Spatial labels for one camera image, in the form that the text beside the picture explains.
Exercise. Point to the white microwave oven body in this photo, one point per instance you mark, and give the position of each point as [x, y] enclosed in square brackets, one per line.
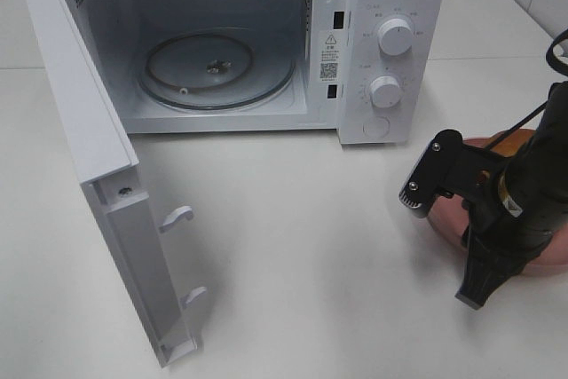
[125, 30]

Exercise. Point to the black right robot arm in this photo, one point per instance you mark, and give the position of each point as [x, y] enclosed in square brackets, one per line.
[544, 156]

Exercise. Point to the upper white control knob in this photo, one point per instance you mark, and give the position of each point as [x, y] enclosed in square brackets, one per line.
[395, 35]

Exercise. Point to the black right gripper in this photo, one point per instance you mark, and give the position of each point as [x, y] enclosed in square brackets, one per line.
[505, 234]

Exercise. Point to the glass microwave turntable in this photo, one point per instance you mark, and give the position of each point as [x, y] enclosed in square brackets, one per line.
[218, 69]

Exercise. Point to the burger with sesame-free bun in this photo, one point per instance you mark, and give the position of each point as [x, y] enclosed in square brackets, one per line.
[508, 147]

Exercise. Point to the round door release button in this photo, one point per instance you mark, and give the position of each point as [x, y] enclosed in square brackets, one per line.
[377, 127]

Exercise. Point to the white microwave door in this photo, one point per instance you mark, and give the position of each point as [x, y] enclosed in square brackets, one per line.
[107, 169]

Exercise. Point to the warning label with QR code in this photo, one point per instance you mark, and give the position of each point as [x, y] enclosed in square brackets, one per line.
[330, 54]

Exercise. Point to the white timer knob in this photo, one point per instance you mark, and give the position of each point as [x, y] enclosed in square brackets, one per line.
[385, 92]

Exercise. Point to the pink round plate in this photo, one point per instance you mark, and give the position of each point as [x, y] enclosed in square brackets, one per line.
[449, 219]

